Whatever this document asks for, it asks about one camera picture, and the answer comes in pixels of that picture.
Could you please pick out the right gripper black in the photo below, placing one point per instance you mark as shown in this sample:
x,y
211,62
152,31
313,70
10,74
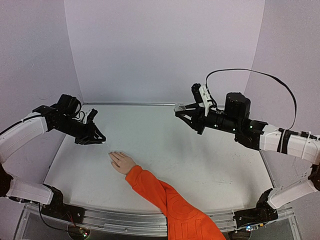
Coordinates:
x,y
198,120

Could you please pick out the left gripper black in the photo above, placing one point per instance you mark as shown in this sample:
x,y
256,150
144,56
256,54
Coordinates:
x,y
90,132

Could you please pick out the clear nail polish bottle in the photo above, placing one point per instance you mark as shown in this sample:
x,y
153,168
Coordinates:
x,y
179,107

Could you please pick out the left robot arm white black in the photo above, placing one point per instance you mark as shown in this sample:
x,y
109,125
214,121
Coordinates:
x,y
61,116

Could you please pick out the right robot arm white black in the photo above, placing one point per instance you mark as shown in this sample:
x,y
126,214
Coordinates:
x,y
257,135

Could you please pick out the orange sleeve forearm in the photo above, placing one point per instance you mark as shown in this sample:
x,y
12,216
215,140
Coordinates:
x,y
184,221

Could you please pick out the mannequin hand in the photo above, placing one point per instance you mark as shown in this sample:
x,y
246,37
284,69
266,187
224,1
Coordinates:
x,y
121,162

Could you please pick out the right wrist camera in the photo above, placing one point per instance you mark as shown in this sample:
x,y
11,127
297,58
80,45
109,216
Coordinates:
x,y
203,97

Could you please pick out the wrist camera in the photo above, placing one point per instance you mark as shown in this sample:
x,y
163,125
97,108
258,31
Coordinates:
x,y
203,97
89,116

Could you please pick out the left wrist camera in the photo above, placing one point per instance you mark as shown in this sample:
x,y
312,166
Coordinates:
x,y
89,116

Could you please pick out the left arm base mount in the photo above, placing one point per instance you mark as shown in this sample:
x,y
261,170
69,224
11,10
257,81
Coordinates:
x,y
59,210

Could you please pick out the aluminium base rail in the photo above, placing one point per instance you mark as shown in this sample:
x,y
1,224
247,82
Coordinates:
x,y
92,223

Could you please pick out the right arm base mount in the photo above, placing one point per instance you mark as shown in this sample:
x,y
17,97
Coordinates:
x,y
261,214

